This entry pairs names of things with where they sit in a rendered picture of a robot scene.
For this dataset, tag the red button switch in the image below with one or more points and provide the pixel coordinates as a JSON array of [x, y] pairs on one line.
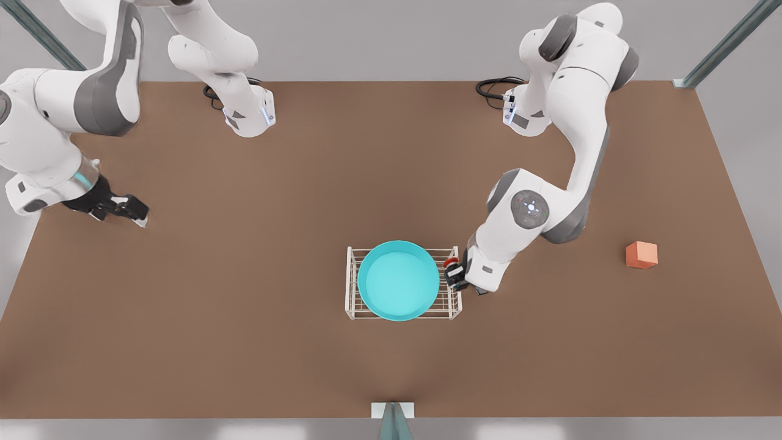
[[450, 263]]

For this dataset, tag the turquoise plate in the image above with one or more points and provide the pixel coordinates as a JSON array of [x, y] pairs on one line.
[[398, 281]]

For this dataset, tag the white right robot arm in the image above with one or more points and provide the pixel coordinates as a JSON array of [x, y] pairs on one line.
[[55, 110]]

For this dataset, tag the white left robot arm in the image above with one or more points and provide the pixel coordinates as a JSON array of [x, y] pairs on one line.
[[574, 91]]

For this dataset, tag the orange cube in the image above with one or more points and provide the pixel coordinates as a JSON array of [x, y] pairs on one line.
[[641, 255]]

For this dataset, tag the silver frame post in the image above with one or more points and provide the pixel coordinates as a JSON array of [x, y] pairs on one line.
[[393, 420], [724, 46], [43, 33]]

